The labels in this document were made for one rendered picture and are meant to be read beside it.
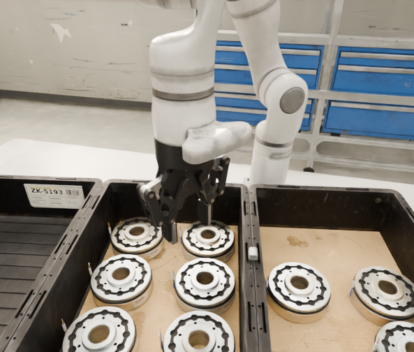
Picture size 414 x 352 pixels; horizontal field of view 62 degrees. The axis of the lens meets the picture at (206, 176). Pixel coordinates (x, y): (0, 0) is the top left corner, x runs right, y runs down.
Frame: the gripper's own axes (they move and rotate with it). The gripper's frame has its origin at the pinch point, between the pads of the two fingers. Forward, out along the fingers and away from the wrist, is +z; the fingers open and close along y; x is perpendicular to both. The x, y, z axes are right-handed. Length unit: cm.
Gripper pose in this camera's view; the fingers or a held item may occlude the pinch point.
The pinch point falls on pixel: (188, 223)
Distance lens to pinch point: 49.8
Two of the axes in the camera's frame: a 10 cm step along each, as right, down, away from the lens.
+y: -7.6, 3.5, -5.6
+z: 0.0, 8.5, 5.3
